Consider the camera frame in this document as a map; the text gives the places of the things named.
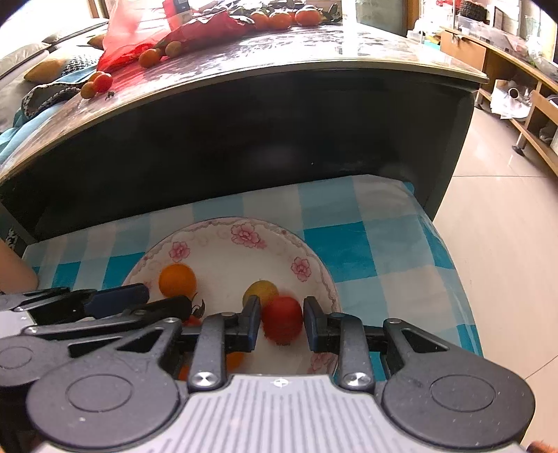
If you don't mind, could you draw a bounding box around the blue checkered tablecloth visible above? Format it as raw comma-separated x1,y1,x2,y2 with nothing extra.
22,174,484,379

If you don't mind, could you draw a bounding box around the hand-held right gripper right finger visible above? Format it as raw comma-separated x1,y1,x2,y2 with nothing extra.
303,296,450,390

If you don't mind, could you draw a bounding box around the floral white plate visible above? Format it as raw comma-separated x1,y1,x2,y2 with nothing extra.
122,217,341,377

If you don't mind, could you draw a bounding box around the blue blanket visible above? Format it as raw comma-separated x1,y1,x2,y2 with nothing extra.
0,109,48,168

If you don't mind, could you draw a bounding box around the yellow-green longan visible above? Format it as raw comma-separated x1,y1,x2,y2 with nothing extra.
243,281,280,308

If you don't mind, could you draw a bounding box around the red plastic bag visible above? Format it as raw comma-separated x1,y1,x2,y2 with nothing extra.
102,0,249,72

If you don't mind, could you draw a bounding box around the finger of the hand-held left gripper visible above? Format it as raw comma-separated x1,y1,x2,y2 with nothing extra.
0,283,151,325
24,295,193,345

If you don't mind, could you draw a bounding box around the black coffee table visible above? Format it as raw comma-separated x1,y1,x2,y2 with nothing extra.
0,17,489,245

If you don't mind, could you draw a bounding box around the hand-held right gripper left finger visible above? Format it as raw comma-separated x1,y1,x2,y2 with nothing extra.
115,296,262,390

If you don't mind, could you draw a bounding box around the yellow pillow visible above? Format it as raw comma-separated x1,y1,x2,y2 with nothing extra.
24,59,73,83

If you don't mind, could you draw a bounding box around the person's left forearm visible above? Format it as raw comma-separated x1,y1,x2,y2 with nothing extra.
0,241,39,293

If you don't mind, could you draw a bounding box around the houndstooth cushion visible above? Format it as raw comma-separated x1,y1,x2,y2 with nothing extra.
22,82,83,118

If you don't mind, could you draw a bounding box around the round orange mandarin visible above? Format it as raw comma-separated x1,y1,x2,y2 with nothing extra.
158,263,198,299

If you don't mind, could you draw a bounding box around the wooden shelf unit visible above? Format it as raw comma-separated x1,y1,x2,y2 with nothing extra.
440,26,558,179

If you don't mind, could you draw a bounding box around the stemmed small red tomato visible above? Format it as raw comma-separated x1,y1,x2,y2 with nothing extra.
183,298,206,327

